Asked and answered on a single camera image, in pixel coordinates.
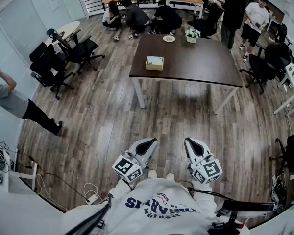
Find dark brown table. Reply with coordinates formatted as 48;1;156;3
128;34;243;115

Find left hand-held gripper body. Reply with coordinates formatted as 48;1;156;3
112;138;159;183

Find small wooden box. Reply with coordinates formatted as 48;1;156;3
145;55;165;71

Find round white table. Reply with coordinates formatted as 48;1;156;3
45;21;81;47

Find person's left forearm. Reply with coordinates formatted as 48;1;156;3
108;179;135;198

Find potted white flowers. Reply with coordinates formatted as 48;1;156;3
185;28;201;44

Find black strap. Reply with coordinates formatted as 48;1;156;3
63;194;114;235

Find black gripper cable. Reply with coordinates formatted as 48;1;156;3
187;186;237;203

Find white power strip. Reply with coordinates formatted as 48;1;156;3
85;194;99;206

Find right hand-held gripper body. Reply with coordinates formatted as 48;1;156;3
185;137;223;185

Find black waist-mounted device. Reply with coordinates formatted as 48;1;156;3
207;199;276;235

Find person's right forearm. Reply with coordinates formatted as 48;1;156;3
190;180;218;206

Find person's white sweatshirt torso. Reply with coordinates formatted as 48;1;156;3
61;177;251;235

